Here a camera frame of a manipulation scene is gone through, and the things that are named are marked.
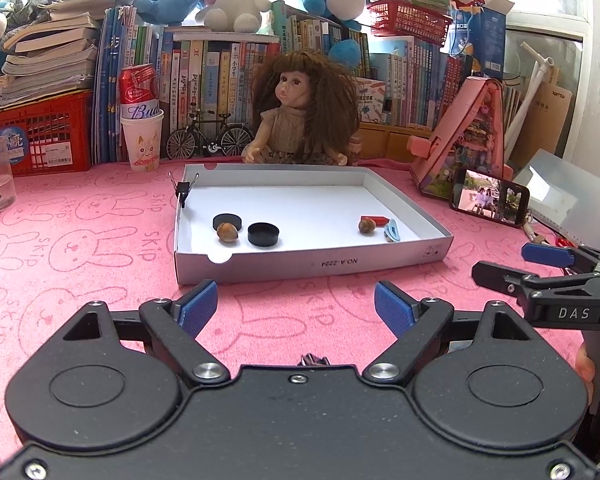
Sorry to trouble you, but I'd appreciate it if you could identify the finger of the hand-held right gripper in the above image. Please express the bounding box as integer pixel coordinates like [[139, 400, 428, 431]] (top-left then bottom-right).
[[472, 260, 600, 306], [521, 242, 600, 273]]

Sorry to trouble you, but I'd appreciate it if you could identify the small red plastic basket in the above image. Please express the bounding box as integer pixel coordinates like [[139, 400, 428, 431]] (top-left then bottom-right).
[[366, 0, 454, 50]]

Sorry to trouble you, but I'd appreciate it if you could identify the brown cardboard box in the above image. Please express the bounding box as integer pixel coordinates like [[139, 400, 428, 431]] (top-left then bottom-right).
[[522, 80, 573, 166]]

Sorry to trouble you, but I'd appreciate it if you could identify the paper cup with cat print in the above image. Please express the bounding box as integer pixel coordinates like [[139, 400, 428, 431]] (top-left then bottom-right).
[[120, 109, 165, 173]]

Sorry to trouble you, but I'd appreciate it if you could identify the grey translucent plastic folder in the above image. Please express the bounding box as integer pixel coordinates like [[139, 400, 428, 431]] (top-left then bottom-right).
[[512, 149, 600, 246]]

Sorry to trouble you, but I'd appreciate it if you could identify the person's right hand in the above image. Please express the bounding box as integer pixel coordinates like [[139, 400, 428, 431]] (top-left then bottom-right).
[[575, 345, 597, 401]]

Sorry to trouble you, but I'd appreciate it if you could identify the wooden shelf box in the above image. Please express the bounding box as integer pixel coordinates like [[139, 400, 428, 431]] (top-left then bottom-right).
[[359, 121, 433, 165]]

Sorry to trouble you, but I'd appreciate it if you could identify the miniature black bicycle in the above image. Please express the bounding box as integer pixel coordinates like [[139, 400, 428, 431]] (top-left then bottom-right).
[[166, 109, 255, 161]]

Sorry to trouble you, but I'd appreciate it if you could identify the white plastic pipe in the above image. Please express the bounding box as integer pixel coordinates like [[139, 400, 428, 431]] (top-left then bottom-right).
[[505, 42, 556, 153]]

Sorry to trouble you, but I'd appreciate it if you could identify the doll with curly brown hair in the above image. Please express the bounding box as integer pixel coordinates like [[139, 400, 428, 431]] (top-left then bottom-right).
[[242, 51, 361, 167]]

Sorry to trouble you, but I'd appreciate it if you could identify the white box with colourful print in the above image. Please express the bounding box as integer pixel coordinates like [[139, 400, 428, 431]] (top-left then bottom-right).
[[354, 79, 387, 126]]

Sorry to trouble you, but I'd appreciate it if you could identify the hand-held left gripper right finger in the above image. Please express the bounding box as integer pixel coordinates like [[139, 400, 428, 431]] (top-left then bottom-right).
[[362, 280, 571, 387]]

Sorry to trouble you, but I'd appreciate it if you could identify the black round disc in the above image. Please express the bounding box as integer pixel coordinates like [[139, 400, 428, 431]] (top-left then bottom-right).
[[212, 212, 243, 232]]

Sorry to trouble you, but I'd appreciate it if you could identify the blue paper bag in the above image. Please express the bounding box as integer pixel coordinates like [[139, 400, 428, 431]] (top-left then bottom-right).
[[447, 0, 515, 81]]

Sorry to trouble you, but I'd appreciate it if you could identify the black round lid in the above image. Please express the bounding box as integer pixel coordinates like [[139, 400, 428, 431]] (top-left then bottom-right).
[[247, 221, 281, 248]]

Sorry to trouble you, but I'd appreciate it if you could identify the grey plush toy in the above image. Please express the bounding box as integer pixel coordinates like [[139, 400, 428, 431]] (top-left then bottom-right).
[[7, 0, 66, 28]]

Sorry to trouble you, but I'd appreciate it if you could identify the row of upright books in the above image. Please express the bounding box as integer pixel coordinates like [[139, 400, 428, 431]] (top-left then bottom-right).
[[92, 1, 526, 165]]

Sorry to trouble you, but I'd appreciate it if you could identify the large red plastic basket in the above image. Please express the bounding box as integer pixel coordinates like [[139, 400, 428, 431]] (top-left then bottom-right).
[[0, 91, 93, 177]]

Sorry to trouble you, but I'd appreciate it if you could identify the black binder clip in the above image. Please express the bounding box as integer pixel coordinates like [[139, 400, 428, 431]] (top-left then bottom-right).
[[169, 171, 201, 208]]

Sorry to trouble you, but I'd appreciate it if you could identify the pink rabbit print towel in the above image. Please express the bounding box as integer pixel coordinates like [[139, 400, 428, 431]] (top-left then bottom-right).
[[0, 157, 600, 461]]

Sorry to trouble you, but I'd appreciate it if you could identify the stack of lying books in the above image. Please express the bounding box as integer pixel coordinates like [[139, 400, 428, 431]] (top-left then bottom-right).
[[0, 0, 101, 110]]

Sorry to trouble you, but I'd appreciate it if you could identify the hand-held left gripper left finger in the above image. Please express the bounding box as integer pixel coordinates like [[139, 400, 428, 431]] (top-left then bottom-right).
[[27, 280, 231, 387]]

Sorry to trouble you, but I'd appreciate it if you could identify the red beverage can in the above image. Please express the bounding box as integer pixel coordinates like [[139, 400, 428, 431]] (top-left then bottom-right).
[[119, 64, 161, 121]]

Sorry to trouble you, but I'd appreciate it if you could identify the pink house-shaped toy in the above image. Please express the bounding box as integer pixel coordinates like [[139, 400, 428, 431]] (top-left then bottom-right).
[[407, 77, 511, 201]]

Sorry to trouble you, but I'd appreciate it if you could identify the smartphone showing video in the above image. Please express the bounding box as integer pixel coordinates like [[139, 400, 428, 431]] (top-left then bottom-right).
[[450, 167, 531, 226]]

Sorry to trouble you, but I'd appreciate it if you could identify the white cardboard box tray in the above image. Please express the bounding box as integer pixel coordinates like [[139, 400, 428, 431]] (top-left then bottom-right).
[[172, 162, 454, 286]]

